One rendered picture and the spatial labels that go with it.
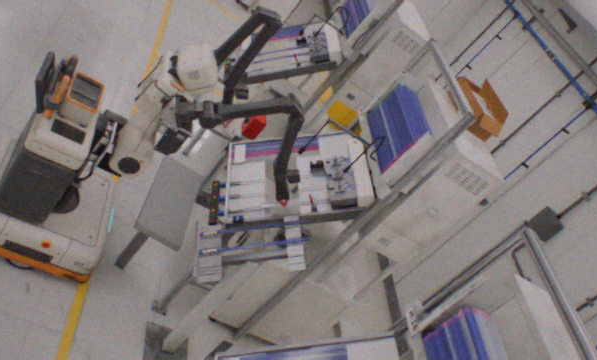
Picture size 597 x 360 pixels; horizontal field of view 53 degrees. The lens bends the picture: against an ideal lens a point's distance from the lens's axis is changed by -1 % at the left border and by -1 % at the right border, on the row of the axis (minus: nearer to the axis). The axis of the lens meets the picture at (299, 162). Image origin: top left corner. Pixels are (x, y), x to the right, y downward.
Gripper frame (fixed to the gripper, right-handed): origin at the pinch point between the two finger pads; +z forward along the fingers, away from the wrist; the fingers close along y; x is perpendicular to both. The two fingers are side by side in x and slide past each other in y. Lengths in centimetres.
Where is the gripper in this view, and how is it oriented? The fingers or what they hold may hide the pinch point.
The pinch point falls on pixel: (284, 204)
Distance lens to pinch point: 306.8
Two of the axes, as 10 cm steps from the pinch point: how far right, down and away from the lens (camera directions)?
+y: -0.5, -6.2, 7.8
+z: 0.9, 7.8, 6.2
